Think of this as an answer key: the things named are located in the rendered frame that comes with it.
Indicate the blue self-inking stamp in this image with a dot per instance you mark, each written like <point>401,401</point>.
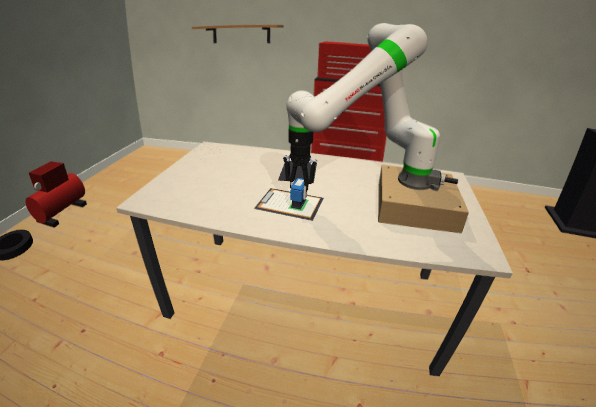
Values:
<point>297,193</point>

